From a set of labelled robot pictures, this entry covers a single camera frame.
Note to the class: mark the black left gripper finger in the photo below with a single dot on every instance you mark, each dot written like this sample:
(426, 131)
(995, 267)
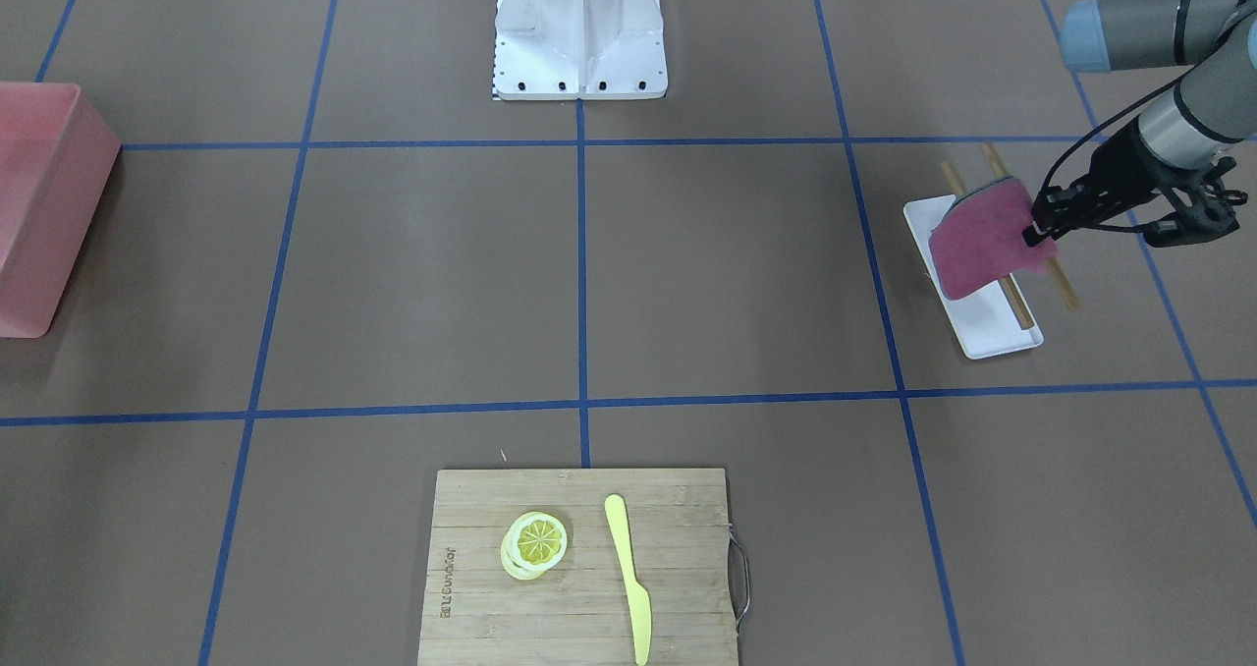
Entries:
(1033, 236)

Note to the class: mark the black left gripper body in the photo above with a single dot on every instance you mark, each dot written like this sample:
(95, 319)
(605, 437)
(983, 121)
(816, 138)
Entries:
(1118, 177)

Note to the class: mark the magenta microfiber cloth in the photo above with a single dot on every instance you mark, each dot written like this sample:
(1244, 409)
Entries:
(981, 239)

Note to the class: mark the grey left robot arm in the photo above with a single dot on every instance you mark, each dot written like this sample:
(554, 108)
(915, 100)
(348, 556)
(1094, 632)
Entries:
(1174, 142)

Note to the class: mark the wooden rack rod outer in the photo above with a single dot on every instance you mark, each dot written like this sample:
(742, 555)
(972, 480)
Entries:
(1053, 267)

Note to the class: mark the white rectangular tray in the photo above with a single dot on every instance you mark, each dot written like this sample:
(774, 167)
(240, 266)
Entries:
(984, 323)

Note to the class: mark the yellow plastic knife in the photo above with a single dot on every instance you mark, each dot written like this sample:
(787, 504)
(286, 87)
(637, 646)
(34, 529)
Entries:
(640, 609)

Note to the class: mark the yellow lemon slice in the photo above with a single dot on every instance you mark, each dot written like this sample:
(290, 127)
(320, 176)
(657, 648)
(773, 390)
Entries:
(534, 544)

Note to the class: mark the bamboo cutting board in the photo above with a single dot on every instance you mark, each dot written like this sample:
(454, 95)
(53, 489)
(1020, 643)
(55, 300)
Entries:
(577, 612)

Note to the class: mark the pink plastic bin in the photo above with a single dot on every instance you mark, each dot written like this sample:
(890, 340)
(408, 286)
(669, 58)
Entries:
(57, 153)

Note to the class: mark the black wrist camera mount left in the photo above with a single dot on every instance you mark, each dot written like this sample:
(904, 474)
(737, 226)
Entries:
(1203, 207)

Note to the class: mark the metal cutting board handle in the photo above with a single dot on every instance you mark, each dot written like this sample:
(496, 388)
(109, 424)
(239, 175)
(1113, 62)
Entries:
(742, 590)

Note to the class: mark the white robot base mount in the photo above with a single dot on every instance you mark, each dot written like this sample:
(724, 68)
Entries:
(557, 50)

